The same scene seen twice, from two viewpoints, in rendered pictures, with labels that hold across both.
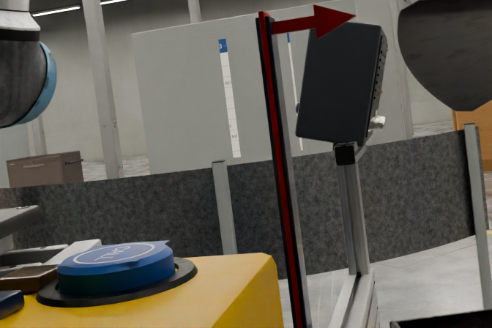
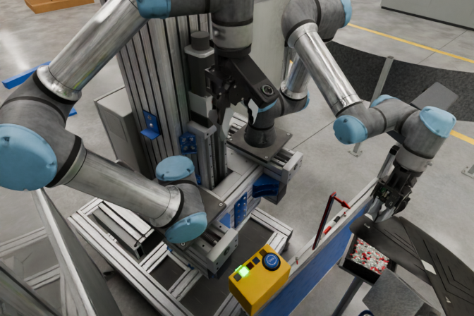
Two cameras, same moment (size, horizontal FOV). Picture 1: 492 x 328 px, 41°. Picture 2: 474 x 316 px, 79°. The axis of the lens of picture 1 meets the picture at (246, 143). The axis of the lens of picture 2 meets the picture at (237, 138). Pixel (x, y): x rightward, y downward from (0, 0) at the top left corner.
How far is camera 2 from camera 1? 79 cm
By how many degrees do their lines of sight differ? 49
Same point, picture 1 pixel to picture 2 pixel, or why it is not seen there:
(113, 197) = (342, 52)
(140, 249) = (274, 261)
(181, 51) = not seen: outside the picture
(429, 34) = (359, 226)
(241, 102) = not seen: outside the picture
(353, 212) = (387, 165)
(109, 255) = (270, 260)
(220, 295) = (276, 278)
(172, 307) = (271, 277)
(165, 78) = not seen: outside the picture
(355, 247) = (383, 172)
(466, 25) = (365, 232)
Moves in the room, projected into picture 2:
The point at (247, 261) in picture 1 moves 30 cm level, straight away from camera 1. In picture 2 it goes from (286, 268) to (322, 197)
